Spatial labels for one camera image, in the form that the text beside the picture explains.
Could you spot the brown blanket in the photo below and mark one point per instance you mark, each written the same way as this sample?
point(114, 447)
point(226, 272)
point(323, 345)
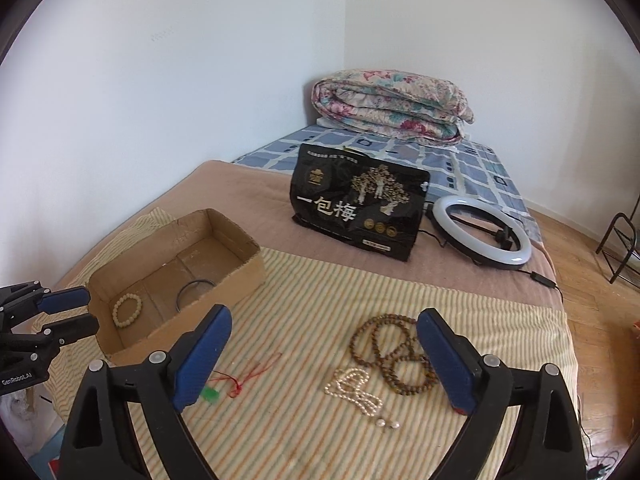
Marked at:
point(225, 185)

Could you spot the black snack bag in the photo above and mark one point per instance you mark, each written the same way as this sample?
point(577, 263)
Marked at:
point(350, 210)

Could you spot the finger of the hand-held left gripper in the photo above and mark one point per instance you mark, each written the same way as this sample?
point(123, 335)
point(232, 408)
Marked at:
point(65, 300)
point(72, 329)

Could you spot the white pillow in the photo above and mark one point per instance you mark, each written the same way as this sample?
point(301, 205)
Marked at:
point(325, 123)

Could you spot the white plastic bag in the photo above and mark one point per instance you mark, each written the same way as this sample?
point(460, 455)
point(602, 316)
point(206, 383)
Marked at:
point(20, 410)

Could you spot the black bangle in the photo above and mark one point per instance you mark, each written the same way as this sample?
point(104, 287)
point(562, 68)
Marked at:
point(192, 284)

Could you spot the cardboard box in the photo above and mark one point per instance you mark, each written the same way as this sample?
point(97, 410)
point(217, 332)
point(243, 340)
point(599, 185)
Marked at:
point(235, 280)

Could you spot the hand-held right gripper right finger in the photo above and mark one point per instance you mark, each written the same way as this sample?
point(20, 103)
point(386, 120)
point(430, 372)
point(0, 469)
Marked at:
point(450, 360)

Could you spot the blue checked mattress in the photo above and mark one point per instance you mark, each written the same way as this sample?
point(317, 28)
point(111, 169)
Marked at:
point(450, 170)

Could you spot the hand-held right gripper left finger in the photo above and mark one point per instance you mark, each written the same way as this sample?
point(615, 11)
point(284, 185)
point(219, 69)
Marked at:
point(205, 355)

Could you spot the orange object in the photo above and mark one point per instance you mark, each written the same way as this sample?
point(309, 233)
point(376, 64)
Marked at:
point(635, 327)

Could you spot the striped yellow cloth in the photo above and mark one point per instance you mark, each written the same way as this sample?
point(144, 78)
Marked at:
point(310, 310)

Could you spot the black metal rack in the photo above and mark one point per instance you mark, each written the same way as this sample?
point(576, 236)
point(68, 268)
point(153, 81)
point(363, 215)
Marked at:
point(606, 235)

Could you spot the folded floral quilt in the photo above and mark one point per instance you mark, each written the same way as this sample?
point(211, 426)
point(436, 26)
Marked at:
point(390, 100)

